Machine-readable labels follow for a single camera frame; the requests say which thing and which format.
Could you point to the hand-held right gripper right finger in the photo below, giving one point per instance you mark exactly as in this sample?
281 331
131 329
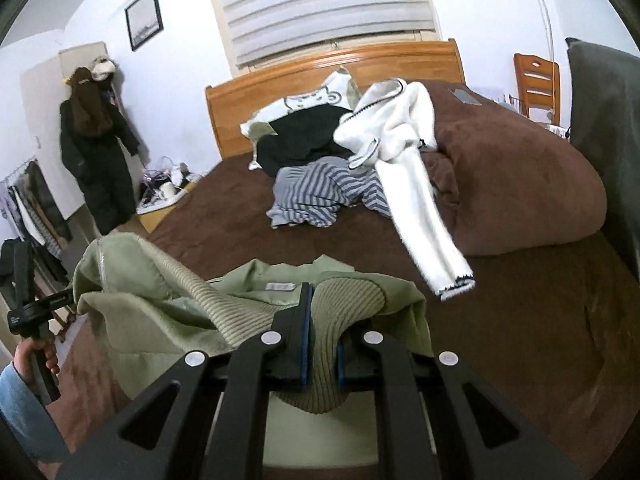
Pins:
355 367

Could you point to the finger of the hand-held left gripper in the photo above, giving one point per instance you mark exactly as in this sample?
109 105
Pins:
57 300

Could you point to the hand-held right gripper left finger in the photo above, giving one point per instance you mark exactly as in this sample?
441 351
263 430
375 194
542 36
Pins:
303 345

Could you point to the green zip jacket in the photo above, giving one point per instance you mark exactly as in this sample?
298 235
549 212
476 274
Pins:
150 290

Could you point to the clothes rack with garments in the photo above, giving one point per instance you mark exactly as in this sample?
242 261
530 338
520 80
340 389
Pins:
35 210

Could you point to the person's left hand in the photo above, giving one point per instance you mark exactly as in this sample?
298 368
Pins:
25 357

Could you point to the yellow storage box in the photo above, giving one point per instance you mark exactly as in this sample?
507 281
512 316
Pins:
157 215

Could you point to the black hooded coat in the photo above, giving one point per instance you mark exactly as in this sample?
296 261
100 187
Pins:
100 170

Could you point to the brown bed blanket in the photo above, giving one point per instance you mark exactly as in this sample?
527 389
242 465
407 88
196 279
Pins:
500 335

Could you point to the white cup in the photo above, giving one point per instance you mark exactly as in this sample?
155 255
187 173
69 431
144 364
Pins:
166 189

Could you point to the grey striped garment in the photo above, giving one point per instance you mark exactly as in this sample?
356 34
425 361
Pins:
320 190

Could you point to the black garment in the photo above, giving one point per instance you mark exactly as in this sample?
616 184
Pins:
300 135

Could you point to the white hat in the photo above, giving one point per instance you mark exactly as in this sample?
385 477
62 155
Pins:
102 67

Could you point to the white fleece jacket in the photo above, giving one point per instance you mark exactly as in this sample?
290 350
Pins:
400 120

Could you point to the bear print pillow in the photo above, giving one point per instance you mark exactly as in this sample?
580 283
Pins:
310 97

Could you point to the brown duvet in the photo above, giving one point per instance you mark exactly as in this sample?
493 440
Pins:
525 170

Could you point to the grey phone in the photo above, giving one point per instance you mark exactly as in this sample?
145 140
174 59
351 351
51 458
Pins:
465 96

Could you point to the black framed picture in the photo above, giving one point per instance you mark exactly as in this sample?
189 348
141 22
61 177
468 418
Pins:
145 17

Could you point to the wooden bed headboard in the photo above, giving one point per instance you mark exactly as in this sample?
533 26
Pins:
400 62

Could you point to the wooden chair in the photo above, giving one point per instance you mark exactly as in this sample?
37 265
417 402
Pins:
537 80

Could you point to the grey cushion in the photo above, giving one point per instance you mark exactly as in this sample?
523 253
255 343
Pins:
610 125

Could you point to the white wall pipe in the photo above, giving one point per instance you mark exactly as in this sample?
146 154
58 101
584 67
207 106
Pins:
542 10

